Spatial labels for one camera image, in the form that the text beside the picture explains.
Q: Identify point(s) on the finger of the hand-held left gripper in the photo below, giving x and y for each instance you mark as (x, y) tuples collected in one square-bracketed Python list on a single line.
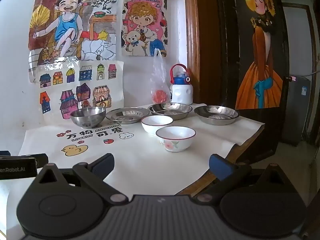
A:
[(41, 160)]

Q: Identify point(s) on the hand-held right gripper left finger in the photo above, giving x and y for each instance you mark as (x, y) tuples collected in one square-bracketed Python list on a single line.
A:
[(102, 166)]

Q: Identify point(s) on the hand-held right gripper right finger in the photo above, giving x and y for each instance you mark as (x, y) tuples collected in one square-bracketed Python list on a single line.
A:
[(220, 167)]

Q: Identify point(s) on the steel bowl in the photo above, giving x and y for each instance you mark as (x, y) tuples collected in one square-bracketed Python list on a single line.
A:
[(87, 120)]

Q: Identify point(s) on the floral white bowl red rim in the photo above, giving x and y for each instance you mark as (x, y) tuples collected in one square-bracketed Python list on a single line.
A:
[(175, 142)]

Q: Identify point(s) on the plain white bowl red rim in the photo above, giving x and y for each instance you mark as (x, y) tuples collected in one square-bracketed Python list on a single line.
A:
[(155, 127)]

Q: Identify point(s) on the paper drawing of houses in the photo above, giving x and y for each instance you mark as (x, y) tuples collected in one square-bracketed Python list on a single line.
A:
[(82, 90)]

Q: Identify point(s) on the white bottle blue lid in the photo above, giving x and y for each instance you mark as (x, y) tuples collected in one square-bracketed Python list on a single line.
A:
[(181, 93)]

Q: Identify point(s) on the red round object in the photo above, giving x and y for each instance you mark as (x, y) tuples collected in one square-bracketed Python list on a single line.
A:
[(160, 95)]

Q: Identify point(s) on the grey appliance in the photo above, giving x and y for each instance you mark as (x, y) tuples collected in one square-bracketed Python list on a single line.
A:
[(297, 115)]

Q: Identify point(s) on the poster of orange dress figure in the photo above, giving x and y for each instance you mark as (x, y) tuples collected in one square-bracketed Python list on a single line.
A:
[(260, 80)]

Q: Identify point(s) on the clear plastic bag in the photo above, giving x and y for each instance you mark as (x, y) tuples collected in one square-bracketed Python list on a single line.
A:
[(158, 75)]

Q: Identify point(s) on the wooden door frame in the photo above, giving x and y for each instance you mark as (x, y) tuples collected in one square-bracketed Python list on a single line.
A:
[(197, 42)]

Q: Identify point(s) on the wall poster with fan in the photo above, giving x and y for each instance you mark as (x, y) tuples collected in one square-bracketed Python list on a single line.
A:
[(67, 25)]

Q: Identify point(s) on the wall poster with teddy bear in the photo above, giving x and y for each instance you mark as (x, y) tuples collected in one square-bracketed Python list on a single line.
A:
[(142, 25)]

